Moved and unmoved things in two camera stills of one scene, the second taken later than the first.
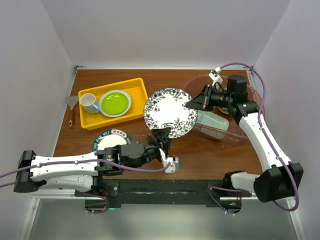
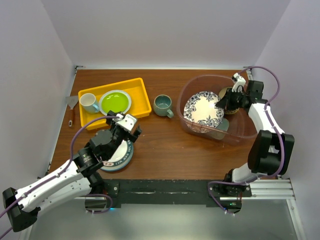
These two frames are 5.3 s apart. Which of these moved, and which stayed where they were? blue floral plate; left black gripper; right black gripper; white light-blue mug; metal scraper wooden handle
Moved: right black gripper; blue floral plate; left black gripper
Stayed: metal scraper wooden handle; white light-blue mug
